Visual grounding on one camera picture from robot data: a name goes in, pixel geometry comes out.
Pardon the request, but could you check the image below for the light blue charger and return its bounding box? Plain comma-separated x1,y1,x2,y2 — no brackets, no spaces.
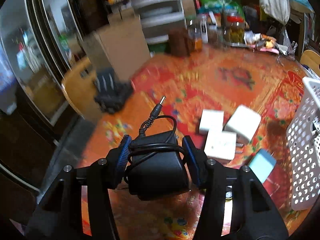
248,148,277,184

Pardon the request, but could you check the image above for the white cube charger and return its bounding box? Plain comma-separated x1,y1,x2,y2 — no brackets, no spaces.
204,129,236,163

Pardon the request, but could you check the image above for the white charger block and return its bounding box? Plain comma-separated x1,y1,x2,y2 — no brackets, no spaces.
224,105,261,145

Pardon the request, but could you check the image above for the white perforated plastic basket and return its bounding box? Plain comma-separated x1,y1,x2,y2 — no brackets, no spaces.
286,77,319,211

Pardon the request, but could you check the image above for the black power adapter with cable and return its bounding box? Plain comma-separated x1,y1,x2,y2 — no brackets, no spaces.
124,96,190,201

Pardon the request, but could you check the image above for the black phone holder clamp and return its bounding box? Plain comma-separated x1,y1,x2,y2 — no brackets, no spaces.
93,67,133,114

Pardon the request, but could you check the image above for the wooden chair left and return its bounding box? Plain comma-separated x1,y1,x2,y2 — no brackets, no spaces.
61,56,103,123

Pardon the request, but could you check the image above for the wooden chair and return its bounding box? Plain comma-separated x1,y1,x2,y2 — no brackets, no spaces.
61,56,103,123
300,50,320,76

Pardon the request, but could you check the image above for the red floral tablecloth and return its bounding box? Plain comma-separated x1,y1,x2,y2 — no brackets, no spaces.
79,46,310,239

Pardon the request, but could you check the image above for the wooden chair right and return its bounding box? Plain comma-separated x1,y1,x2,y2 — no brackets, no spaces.
300,50,320,76

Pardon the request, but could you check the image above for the cardboard box on table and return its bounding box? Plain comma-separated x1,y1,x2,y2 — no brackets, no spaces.
82,15,151,81

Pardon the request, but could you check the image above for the orange lidded jar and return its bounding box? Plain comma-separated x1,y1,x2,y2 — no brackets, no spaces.
188,28,202,51

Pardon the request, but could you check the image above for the clear glass jar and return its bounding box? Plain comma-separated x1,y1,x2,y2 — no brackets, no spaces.
207,24,217,44

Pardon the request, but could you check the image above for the red lid pickle jar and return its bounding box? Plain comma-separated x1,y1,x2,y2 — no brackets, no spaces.
223,12,246,43

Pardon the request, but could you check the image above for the brown ceramic jar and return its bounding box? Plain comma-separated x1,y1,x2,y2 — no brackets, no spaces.
168,28,194,57

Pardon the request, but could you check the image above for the white drawer storage tower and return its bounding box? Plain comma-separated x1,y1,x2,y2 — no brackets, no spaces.
130,0,186,45

